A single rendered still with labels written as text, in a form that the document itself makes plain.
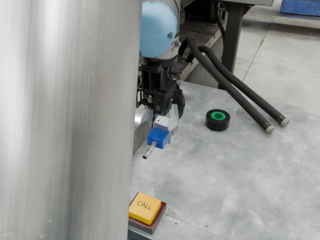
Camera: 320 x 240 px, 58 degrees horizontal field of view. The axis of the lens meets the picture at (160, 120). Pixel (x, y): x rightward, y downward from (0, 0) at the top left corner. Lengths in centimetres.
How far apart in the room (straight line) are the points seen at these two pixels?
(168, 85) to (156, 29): 22
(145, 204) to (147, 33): 42
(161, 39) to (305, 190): 59
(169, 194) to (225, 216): 15
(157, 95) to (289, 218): 43
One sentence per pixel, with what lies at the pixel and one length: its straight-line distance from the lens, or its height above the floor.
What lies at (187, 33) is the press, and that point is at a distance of 179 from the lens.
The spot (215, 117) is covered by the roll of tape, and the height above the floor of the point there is 82.
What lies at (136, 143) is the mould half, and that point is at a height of 83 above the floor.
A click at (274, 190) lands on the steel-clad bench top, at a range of 83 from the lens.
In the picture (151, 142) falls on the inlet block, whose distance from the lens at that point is 71.
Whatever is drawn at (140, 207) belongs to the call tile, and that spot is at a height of 84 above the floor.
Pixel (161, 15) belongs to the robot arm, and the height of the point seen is 128.
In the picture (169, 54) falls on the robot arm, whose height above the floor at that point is 116.
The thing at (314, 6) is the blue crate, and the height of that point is 37.
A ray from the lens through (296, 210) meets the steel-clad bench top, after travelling 81.
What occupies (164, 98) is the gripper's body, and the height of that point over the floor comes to 108.
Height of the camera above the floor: 140
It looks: 37 degrees down
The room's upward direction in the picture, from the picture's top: straight up
